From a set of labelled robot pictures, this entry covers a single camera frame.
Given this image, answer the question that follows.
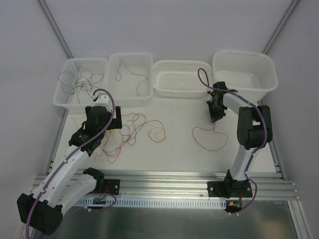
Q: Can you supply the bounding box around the thin orange wire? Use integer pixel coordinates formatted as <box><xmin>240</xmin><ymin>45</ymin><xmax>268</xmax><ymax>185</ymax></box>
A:
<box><xmin>191</xmin><ymin>117</ymin><xmax>229</xmax><ymax>152</ymax></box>

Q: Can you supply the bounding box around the orange red wire bundle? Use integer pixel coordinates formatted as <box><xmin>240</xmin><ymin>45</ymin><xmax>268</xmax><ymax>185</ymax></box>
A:
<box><xmin>69</xmin><ymin>113</ymin><xmax>167</xmax><ymax>164</ymax></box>

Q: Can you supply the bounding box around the thin red wire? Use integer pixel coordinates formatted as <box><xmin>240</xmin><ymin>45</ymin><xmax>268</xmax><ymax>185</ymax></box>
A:
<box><xmin>115</xmin><ymin>59</ymin><xmax>148</xmax><ymax>96</ymax></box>

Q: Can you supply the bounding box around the long thin black wire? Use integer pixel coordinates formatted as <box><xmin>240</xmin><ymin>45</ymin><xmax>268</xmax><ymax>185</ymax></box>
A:
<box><xmin>57</xmin><ymin>71</ymin><xmax>83</xmax><ymax>103</ymax></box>

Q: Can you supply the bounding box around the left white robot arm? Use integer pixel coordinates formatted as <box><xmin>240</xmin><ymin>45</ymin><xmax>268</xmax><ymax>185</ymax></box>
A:
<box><xmin>17</xmin><ymin>106</ymin><xmax>122</xmax><ymax>239</ymax></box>

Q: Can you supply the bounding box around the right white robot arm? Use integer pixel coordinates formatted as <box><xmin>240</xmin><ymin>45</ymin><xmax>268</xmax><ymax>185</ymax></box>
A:
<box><xmin>207</xmin><ymin>82</ymin><xmax>272</xmax><ymax>197</ymax></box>

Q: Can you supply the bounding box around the far-left white perforated basket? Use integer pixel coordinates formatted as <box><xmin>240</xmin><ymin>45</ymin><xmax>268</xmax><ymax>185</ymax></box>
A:
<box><xmin>52</xmin><ymin>57</ymin><xmax>108</xmax><ymax>112</ymax></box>

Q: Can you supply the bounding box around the far-right white plastic tub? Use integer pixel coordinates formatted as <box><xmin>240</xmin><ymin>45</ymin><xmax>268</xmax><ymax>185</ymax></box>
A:
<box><xmin>212</xmin><ymin>50</ymin><xmax>279</xmax><ymax>102</ymax></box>

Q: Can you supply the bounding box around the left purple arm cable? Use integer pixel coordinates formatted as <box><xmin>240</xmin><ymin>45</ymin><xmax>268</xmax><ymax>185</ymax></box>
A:
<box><xmin>24</xmin><ymin>88</ymin><xmax>118</xmax><ymax>237</ymax></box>

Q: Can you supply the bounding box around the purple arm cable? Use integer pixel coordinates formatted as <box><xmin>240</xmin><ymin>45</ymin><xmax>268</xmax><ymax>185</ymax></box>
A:
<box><xmin>197</xmin><ymin>68</ymin><xmax>266</xmax><ymax>217</ymax></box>
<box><xmin>24</xmin><ymin>88</ymin><xmax>118</xmax><ymax>237</ymax></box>

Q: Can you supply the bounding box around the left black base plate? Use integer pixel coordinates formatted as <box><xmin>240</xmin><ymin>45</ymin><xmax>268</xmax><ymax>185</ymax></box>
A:
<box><xmin>93</xmin><ymin>179</ymin><xmax>121</xmax><ymax>195</ymax></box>

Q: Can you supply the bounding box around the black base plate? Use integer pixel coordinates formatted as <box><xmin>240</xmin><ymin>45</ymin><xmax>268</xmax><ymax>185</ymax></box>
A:
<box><xmin>207</xmin><ymin>180</ymin><xmax>253</xmax><ymax>199</ymax></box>
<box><xmin>93</xmin><ymin>179</ymin><xmax>121</xmax><ymax>195</ymax></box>

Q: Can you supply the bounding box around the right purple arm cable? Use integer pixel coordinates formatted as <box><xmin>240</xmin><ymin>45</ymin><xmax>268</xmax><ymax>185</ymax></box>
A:
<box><xmin>197</xmin><ymin>68</ymin><xmax>266</xmax><ymax>217</ymax></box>

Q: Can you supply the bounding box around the aluminium mounting rail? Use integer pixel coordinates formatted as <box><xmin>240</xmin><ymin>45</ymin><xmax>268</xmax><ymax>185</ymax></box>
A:
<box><xmin>31</xmin><ymin>171</ymin><xmax>300</xmax><ymax>200</ymax></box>

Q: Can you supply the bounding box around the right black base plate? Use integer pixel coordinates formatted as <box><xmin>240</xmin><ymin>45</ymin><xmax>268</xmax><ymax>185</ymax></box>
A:
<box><xmin>207</xmin><ymin>180</ymin><xmax>253</xmax><ymax>199</ymax></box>

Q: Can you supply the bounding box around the white slotted cable duct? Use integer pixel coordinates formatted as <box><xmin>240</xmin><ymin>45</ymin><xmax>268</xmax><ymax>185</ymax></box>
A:
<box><xmin>75</xmin><ymin>196</ymin><xmax>226</xmax><ymax>210</ymax></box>

